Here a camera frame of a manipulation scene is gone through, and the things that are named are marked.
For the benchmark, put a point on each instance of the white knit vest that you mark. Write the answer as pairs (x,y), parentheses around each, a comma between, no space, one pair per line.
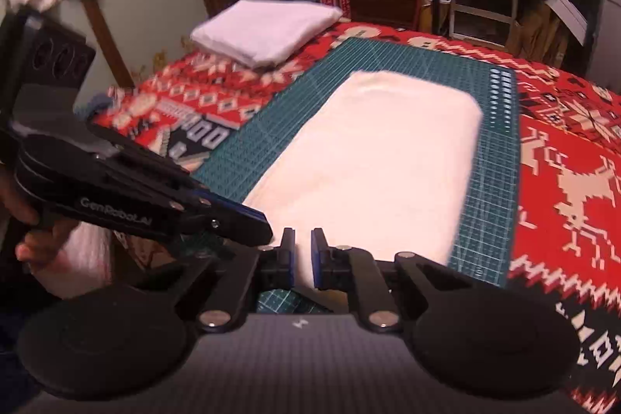
(368,162)

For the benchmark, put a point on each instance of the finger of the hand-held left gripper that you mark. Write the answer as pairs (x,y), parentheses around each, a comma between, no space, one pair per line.
(223,202)
(233,227)

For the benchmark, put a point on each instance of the green cutting mat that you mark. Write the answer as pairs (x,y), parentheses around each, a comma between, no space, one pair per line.
(412,55)

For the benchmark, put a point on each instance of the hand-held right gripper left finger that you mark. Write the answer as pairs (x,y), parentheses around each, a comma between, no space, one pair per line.
(290,261)

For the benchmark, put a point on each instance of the grey refrigerator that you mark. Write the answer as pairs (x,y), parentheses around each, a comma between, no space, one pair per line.
(611,31)

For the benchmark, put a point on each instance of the red patterned blanket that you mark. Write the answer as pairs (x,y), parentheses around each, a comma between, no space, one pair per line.
(558,200)

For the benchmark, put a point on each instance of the person's left hand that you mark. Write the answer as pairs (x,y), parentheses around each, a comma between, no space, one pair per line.
(48,242)

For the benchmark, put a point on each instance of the folded white cloth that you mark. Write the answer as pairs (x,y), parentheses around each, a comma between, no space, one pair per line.
(262,31)

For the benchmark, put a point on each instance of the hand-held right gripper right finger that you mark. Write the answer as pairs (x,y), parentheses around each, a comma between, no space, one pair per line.
(318,261)

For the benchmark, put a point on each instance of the stack of upright cardboard boxes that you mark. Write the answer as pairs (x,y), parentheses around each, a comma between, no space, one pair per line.
(538,35)

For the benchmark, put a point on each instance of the white mailer box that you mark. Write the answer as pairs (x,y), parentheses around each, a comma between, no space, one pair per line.
(567,16)

